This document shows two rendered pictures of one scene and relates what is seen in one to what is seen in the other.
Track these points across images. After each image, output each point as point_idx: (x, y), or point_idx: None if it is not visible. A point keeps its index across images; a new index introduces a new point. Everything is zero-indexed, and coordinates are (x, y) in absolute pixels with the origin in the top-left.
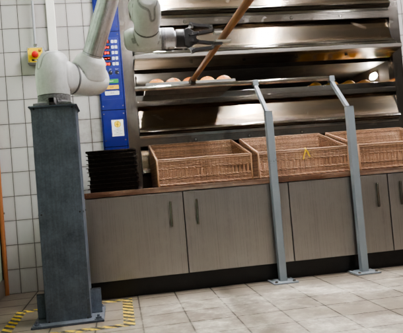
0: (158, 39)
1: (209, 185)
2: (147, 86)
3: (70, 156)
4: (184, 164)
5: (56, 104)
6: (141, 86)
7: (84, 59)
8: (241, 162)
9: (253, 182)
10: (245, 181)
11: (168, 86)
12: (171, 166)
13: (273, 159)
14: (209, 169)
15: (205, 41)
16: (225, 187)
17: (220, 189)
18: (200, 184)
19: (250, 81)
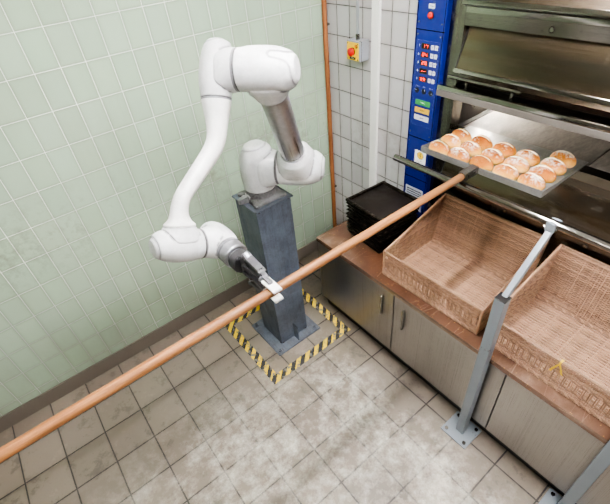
0: (215, 257)
1: (418, 310)
2: (405, 162)
3: (259, 248)
4: (407, 271)
5: (245, 205)
6: (400, 157)
7: (278, 160)
8: (468, 311)
9: (463, 343)
10: (455, 335)
11: (428, 172)
12: (396, 264)
13: (485, 348)
14: (431, 292)
15: (256, 283)
16: (433, 323)
17: (428, 320)
18: (410, 302)
19: (542, 221)
